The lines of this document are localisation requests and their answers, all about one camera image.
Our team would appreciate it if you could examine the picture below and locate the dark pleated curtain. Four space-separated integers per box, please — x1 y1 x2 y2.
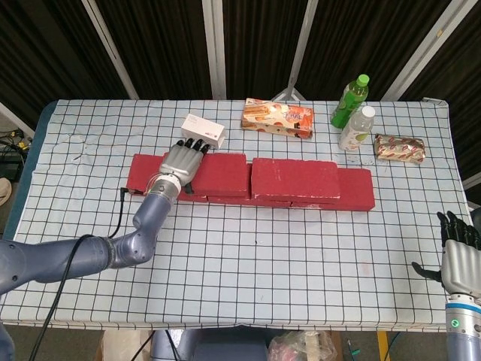
0 0 481 181

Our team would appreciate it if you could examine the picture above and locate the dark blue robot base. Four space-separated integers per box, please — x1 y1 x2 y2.
150 329 270 361

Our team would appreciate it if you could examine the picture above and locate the white plastic bag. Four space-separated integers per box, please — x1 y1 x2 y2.
95 329 153 361

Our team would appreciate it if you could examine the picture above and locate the orange snack box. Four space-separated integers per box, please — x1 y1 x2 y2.
240 98 315 141

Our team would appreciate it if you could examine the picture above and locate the beige hat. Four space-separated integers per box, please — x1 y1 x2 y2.
0 178 14 206

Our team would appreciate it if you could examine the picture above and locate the green drink bottle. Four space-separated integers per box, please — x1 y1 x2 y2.
330 74 371 129

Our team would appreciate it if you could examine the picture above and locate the yellow post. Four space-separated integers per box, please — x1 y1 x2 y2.
377 331 390 361

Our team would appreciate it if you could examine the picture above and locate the white cardboard box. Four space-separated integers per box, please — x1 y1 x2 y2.
180 114 227 150

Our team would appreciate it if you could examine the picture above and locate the white double frame pole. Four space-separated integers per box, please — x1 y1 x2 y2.
201 0 228 101

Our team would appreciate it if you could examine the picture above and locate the white pole with foot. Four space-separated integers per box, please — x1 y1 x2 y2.
271 0 320 102

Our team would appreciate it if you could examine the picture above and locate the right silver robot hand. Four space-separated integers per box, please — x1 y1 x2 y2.
411 211 481 298

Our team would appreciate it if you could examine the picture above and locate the clear bottle white cap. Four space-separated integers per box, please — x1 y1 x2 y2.
337 105 377 152

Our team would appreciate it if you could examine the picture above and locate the white checkered tablecloth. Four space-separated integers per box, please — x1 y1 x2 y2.
0 98 481 334

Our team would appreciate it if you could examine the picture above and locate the white frame bar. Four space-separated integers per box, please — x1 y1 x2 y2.
0 101 37 138

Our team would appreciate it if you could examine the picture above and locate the blue table padding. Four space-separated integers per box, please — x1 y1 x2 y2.
3 100 57 236

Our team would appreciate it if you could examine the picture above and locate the clear plastic bag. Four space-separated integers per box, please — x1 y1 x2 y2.
267 330 339 361

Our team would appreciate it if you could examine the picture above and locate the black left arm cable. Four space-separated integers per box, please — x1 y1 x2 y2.
28 186 147 361

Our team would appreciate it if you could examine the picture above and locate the gold foil snack pack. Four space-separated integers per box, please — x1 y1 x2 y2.
373 133 427 165

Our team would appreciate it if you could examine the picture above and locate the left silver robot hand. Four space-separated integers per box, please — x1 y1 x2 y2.
159 137 211 196

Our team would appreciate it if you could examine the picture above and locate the red brick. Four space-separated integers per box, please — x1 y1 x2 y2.
291 168 376 213
207 194 293 209
163 150 252 199
250 157 342 200
126 153 210 203

